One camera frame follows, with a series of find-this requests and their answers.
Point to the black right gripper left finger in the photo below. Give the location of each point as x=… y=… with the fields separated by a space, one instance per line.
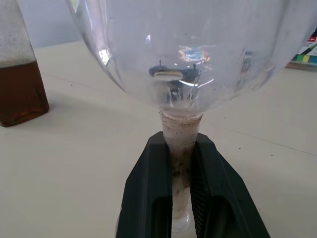
x=146 y=188

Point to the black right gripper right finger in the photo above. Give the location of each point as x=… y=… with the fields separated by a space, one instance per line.
x=223 y=191

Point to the clear wine glass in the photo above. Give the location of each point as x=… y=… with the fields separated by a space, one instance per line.
x=183 y=62

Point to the clear bottle with red tape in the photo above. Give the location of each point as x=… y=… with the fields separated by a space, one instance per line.
x=19 y=74

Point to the marker pen box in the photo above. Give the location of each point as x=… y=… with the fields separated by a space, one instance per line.
x=307 y=53

